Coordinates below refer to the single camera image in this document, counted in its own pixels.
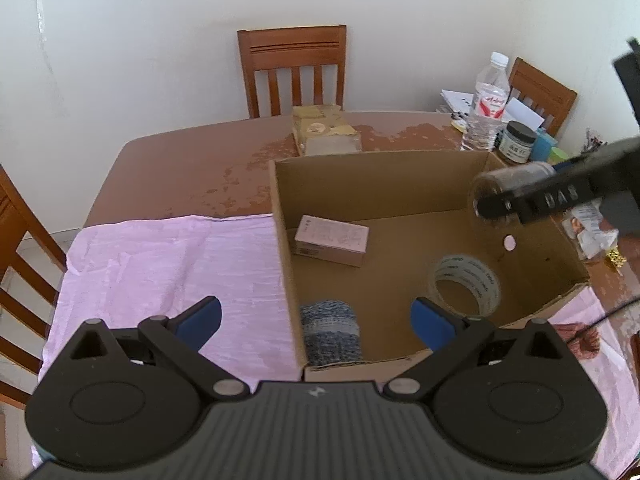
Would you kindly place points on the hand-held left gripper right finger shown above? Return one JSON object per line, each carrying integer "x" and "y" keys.
{"x": 430, "y": 327}

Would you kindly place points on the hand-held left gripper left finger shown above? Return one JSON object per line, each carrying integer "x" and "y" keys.
{"x": 200, "y": 320}

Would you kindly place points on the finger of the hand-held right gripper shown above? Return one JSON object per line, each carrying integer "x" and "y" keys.
{"x": 550, "y": 197}

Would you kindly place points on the glass jar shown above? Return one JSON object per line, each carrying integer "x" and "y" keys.
{"x": 500, "y": 180}

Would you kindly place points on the pink knitted roll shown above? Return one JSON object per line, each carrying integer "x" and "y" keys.
{"x": 575, "y": 340}

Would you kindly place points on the large cardboard box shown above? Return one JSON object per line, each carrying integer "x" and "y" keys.
{"x": 400, "y": 185}

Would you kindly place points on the green container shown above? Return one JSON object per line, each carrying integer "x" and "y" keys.
{"x": 559, "y": 156}

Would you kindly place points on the bundle of pens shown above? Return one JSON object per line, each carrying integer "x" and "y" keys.
{"x": 594, "y": 141}

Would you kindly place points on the blue container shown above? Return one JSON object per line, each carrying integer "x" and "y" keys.
{"x": 542, "y": 147}

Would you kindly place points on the clear plastic packet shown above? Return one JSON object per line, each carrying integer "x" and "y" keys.
{"x": 590, "y": 232}

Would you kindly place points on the dark jar with black lid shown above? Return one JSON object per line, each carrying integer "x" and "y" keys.
{"x": 517, "y": 142}

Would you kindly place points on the pink cloth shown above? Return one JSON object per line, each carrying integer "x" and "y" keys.
{"x": 150, "y": 270}

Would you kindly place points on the clear tape roll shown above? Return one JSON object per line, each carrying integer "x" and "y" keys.
{"x": 482, "y": 280}

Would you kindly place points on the gold trinket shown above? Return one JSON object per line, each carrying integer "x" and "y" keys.
{"x": 615, "y": 259}

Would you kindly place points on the blue knitted roll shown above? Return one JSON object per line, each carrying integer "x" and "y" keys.
{"x": 330, "y": 332}

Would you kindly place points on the wooden chair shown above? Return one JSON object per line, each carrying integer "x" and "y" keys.
{"x": 10, "y": 210}
{"x": 545, "y": 90}
{"x": 292, "y": 42}

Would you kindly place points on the clear water bottle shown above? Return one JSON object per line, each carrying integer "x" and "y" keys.
{"x": 487, "y": 105}

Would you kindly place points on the small pink box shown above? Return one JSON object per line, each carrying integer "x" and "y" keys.
{"x": 330, "y": 240}

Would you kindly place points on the white papers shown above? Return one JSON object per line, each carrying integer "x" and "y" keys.
{"x": 457, "y": 100}

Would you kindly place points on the small taped cardboard box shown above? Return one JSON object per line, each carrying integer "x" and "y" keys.
{"x": 325, "y": 127}

